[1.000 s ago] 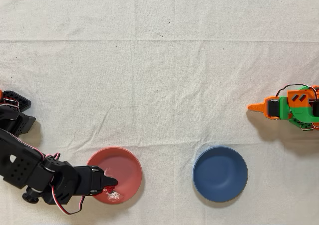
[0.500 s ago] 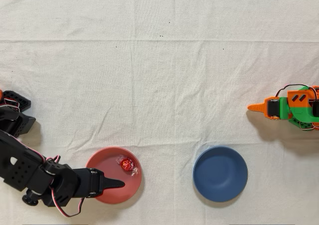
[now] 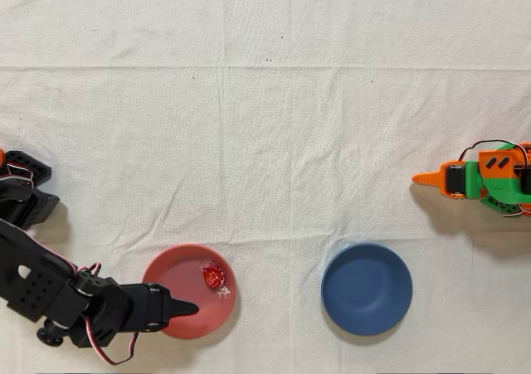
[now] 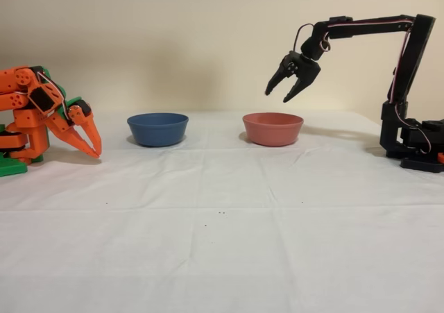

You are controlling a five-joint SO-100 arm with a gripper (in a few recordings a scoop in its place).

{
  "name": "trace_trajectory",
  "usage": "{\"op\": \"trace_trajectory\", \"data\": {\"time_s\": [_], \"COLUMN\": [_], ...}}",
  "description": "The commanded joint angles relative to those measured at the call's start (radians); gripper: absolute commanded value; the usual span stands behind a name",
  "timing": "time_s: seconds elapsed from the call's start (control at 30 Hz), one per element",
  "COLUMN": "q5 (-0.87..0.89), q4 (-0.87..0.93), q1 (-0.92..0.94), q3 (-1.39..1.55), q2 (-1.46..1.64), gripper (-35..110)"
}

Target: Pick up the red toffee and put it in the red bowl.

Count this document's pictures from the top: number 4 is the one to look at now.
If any white tablecloth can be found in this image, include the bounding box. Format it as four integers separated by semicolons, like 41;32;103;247
0;110;444;313

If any black arm gripper servo cable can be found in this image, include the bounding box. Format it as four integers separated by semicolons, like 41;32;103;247
294;23;315;54

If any orange arm servo cable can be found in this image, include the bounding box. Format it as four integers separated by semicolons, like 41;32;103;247
36;70;69;121

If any blue bowl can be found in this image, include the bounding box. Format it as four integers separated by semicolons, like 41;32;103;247
126;112;190;148

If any red bowl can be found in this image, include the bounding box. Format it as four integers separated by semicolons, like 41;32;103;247
241;112;305;147

